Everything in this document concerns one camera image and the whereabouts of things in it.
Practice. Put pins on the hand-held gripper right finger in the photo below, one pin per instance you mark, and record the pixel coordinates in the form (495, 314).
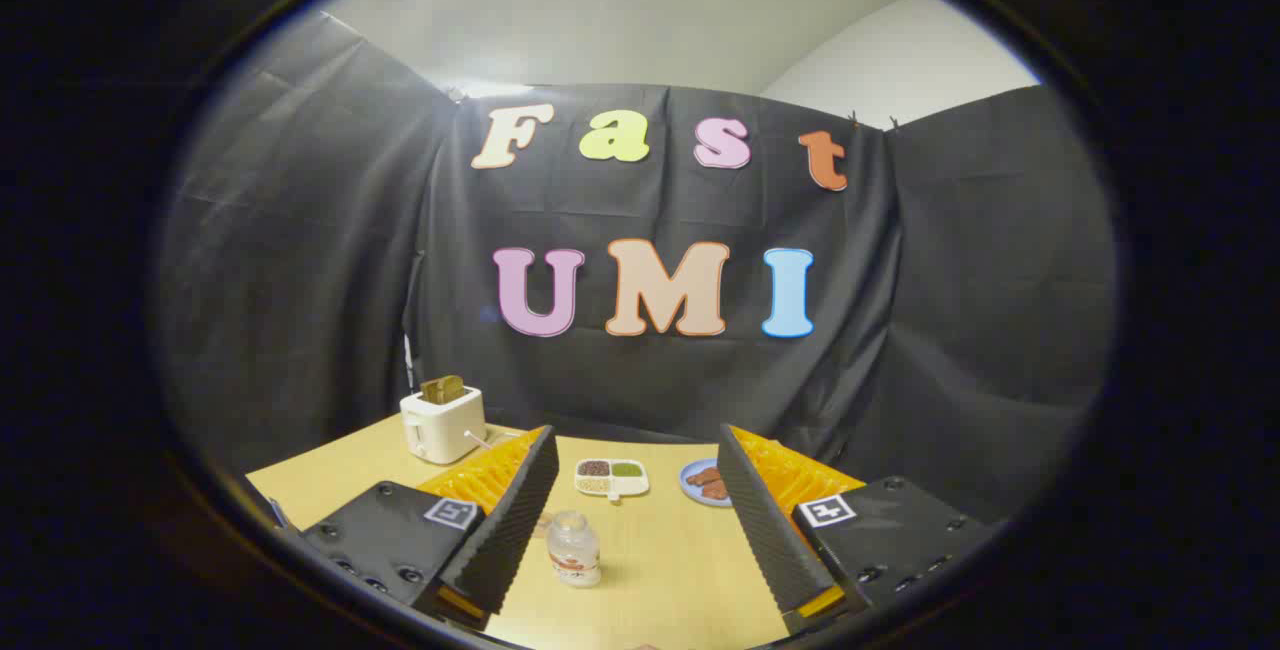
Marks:
(770, 540)

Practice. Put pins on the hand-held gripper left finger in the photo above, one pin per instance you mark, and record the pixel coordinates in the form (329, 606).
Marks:
(500, 540)

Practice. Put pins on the clear juice bottle cherry label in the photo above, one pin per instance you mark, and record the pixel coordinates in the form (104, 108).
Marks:
(574, 552)

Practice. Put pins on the brown meat piece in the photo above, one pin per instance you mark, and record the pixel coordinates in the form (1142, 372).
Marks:
(703, 476)
(716, 492)

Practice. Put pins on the light blue plate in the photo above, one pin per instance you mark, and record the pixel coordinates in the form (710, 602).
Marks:
(692, 482)

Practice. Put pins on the pink striped straw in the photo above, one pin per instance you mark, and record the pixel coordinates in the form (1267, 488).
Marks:
(480, 441)

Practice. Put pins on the wooden table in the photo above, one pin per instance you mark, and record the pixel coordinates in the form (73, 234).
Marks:
(660, 560)

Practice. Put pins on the white divided dish with beans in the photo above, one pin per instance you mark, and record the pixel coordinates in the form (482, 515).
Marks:
(611, 477)

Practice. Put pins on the white toaster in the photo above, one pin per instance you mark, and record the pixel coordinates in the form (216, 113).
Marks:
(440, 427)

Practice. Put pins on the brown toast slice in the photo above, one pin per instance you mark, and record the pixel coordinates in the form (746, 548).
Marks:
(441, 389)

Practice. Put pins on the black backdrop cloth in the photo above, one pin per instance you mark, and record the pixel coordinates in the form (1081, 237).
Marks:
(300, 280)

